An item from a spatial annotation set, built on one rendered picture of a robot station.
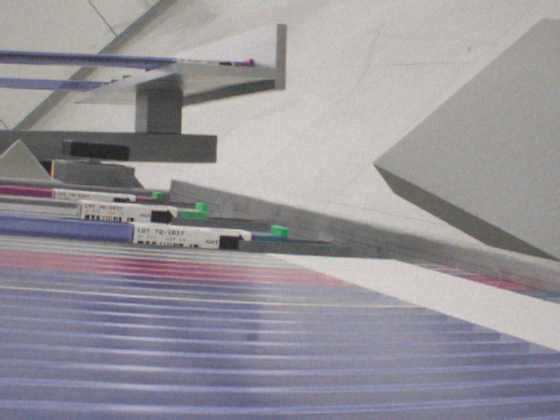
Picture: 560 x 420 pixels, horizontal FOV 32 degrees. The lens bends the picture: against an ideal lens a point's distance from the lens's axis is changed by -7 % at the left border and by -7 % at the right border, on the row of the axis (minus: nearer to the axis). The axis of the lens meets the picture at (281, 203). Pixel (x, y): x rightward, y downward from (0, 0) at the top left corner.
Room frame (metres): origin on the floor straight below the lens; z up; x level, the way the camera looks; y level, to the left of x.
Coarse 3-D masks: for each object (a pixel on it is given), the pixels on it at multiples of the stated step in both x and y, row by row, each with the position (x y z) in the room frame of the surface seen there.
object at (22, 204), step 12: (0, 204) 0.57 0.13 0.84; (12, 204) 0.57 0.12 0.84; (24, 204) 0.57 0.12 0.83; (36, 204) 0.57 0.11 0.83; (48, 204) 0.58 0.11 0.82; (60, 204) 0.58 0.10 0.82; (72, 204) 0.58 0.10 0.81; (72, 216) 0.58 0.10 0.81; (180, 216) 0.59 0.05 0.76; (192, 216) 0.59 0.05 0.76; (204, 216) 0.59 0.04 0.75
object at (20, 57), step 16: (16, 64) 0.93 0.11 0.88; (32, 64) 0.93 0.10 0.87; (48, 64) 0.93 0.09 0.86; (64, 64) 0.93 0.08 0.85; (80, 64) 0.93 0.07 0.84; (96, 64) 0.94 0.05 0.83; (112, 64) 0.94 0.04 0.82; (128, 64) 0.95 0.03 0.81; (144, 64) 0.95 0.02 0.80; (240, 64) 0.98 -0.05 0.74
